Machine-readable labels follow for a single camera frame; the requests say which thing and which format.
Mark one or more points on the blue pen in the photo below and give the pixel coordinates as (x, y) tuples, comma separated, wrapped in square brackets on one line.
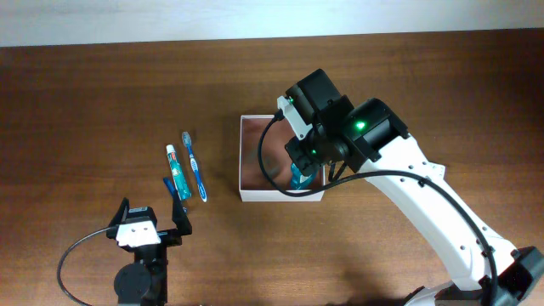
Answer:
[(171, 189)]

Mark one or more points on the green toothpaste tube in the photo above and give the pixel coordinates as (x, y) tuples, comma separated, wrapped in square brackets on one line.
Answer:
[(179, 180)]

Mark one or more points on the blue white toothbrush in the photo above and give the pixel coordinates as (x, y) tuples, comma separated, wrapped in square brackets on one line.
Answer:
[(194, 165)]

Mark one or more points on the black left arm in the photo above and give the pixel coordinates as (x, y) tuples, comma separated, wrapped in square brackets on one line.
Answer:
[(144, 281)]

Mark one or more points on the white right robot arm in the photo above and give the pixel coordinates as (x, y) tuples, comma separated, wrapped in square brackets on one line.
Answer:
[(484, 268)]

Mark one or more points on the green white soap box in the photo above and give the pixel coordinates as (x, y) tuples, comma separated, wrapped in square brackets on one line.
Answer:
[(437, 170)]

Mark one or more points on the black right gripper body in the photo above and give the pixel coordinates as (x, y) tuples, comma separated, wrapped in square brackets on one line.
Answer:
[(308, 151)]

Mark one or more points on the white box pink inside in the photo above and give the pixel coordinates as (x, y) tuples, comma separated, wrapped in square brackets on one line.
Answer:
[(252, 185)]

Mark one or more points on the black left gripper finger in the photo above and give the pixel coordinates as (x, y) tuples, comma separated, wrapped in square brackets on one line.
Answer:
[(180, 219), (121, 213)]

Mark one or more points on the blue mouthwash bottle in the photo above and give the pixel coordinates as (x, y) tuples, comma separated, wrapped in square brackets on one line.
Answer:
[(300, 181)]

